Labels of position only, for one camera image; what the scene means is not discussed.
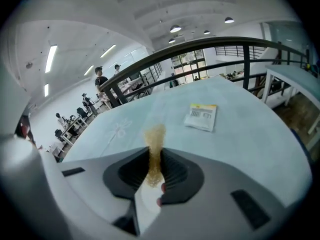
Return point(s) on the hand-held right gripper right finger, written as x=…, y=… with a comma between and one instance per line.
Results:
x=212, y=196

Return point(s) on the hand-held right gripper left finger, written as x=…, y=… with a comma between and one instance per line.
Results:
x=100, y=184

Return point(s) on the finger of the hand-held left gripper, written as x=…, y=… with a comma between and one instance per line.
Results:
x=22, y=164

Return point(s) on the beige sponge piece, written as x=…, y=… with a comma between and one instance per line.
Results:
x=155, y=144

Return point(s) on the person's right hand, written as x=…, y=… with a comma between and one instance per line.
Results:
x=163, y=188

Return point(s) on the light blue floral tablecloth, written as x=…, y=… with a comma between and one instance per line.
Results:
x=237, y=146

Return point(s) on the white office desk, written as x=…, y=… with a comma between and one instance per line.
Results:
x=72, y=129

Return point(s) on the long ceiling light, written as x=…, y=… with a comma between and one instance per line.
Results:
x=51, y=57
x=108, y=50
x=88, y=70
x=46, y=90

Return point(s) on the white and yellow packet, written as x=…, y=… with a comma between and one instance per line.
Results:
x=201, y=117

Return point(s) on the large glass window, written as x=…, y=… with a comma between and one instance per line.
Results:
x=190, y=64

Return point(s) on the white table with blue top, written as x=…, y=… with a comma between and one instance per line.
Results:
x=295, y=75

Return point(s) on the dark metal railing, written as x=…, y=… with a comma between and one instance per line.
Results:
x=175, y=49

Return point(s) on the black pendant lamp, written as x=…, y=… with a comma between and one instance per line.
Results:
x=175, y=28
x=229, y=20
x=172, y=40
x=206, y=32

